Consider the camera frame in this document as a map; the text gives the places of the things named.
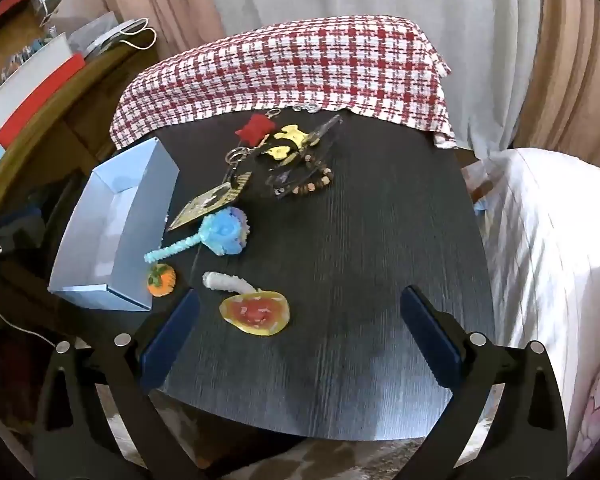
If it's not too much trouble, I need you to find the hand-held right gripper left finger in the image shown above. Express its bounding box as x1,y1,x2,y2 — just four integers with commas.
32,287,201,480

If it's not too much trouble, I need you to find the red plush keychain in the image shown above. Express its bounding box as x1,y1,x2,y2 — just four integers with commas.
235,110,281,145

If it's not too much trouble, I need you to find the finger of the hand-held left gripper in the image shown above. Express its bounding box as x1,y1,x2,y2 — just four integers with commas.
0,210,48,281

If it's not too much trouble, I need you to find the grey pouch with black strap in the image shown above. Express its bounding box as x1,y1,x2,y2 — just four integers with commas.
265,114,343,198

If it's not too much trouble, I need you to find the red and white checked cloth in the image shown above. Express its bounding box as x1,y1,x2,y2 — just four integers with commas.
109,14,456,150

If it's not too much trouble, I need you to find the white and blue cardboard box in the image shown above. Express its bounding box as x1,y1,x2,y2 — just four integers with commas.
47,136,181,312

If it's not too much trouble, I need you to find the wooden cabinet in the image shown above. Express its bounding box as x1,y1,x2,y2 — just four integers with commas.
0,45,146,221

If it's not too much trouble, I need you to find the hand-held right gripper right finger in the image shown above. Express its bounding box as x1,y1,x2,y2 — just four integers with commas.
400,285,568,480

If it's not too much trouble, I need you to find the picture card keychain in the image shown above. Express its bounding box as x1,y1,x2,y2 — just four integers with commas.
167,146,255,233

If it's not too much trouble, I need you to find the pink floral blanket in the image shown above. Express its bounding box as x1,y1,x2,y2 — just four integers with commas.
570,355,600,466

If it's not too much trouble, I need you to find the yellow charm keychain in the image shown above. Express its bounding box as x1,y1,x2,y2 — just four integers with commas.
256,123,311,163

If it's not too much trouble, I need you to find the white bed sheet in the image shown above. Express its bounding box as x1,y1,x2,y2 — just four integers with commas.
460,147,600,461

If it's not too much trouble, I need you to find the red and white flat box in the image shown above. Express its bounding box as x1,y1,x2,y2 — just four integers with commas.
0,32,88,148

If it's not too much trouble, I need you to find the white cable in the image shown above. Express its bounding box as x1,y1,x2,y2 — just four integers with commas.
0,305,56,346

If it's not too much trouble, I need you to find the orange crochet persimmon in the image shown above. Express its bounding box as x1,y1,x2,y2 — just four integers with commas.
146,262,176,297

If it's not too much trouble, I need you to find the silver paper bag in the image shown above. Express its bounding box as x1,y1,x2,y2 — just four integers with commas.
70,12,158,58

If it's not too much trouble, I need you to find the wooden bead bracelet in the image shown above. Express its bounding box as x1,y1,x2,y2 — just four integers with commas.
275,155,335,198

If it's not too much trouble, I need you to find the crochet mushroom with red cap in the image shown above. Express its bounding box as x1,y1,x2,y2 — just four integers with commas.
202,271,290,337

